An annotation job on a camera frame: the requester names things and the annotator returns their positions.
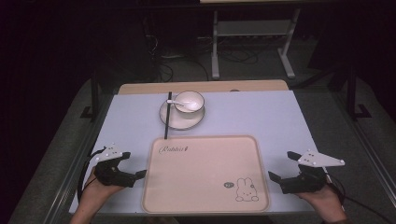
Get white metal stand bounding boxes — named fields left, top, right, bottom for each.
left=210, top=8, right=302, bottom=80

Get black floor cables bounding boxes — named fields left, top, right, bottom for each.
left=152, top=34, right=265, bottom=82

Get light blue table mat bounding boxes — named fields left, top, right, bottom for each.
left=68, top=91, right=325, bottom=216

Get metal frame rail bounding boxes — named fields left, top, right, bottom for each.
left=43, top=92, right=115, bottom=224
left=330, top=90, right=396, bottom=200

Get person's right hand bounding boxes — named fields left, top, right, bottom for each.
left=295, top=183, right=346, bottom=218

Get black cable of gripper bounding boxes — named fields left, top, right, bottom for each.
left=77, top=147, right=106, bottom=203
left=325, top=172, right=396, bottom=224

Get black metal stand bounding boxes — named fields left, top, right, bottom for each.
left=346, top=65, right=373, bottom=121
left=79, top=69, right=101, bottom=121

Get white bowl with dark rim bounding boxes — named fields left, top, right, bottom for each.
left=173, top=90, right=206, bottom=120

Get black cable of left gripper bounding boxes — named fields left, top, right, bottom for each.
left=77, top=147, right=106, bottom=203

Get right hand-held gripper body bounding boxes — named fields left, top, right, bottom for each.
left=278, top=148, right=346, bottom=195

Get beige tray with rabbit print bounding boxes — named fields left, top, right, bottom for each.
left=141, top=134, right=271, bottom=215

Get white ceramic spoon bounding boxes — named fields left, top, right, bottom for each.
left=166, top=99, right=196, bottom=112

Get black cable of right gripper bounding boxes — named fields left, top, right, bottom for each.
left=325, top=172, right=396, bottom=224

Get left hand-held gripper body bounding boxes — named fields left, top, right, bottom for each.
left=93, top=143, right=138, bottom=189

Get black chopsticks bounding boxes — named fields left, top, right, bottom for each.
left=163, top=91, right=173, bottom=140

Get person's left hand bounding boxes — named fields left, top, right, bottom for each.
left=81, top=167, right=125, bottom=204

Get white plate with dark rim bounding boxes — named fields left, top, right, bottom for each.
left=159, top=98, right=206, bottom=131

